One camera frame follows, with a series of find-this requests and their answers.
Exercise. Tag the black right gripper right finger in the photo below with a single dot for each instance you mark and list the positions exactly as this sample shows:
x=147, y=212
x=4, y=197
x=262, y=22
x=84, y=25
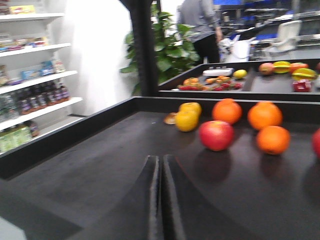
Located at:
x=188, y=215

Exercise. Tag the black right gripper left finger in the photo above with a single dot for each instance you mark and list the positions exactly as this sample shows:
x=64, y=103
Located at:
x=135, y=216

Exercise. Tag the red apple far left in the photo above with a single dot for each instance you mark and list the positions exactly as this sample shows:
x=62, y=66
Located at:
x=216, y=135

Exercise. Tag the red apple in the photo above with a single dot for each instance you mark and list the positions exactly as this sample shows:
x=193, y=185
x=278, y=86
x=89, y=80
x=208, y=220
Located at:
x=216, y=135
x=316, y=143

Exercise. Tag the yellow pear fruit front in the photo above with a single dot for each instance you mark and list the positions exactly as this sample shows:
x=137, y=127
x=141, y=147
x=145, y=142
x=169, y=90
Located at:
x=186, y=120

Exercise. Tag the yellow pear fruit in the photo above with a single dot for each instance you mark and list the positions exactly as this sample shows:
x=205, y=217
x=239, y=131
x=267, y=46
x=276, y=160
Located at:
x=191, y=106
x=186, y=120

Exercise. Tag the yellow pear fruit back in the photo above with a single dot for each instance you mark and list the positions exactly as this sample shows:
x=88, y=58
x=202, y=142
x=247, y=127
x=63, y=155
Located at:
x=191, y=106

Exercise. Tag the orange with knob left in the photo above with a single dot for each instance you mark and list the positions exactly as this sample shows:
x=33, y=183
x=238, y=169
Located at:
x=227, y=110

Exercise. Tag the orange with knob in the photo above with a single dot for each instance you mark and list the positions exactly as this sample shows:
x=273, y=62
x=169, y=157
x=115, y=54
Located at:
x=227, y=110
x=264, y=114

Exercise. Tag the small orange centre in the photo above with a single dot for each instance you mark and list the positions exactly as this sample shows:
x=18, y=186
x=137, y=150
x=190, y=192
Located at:
x=273, y=140

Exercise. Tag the red apple middle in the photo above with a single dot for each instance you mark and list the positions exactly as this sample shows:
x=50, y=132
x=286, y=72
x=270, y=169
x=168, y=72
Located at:
x=316, y=143

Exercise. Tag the white supermarket shelf unit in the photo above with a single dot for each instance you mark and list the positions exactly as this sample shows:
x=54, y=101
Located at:
x=35, y=96

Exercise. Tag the green potted plant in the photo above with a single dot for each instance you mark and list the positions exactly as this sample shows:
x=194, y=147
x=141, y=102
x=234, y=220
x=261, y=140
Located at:
x=174, y=52

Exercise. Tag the person in grey sweater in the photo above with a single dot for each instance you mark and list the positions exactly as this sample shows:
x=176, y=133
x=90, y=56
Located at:
x=201, y=16

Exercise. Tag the black upright shelf post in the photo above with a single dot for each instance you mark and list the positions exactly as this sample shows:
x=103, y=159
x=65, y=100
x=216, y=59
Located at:
x=144, y=42

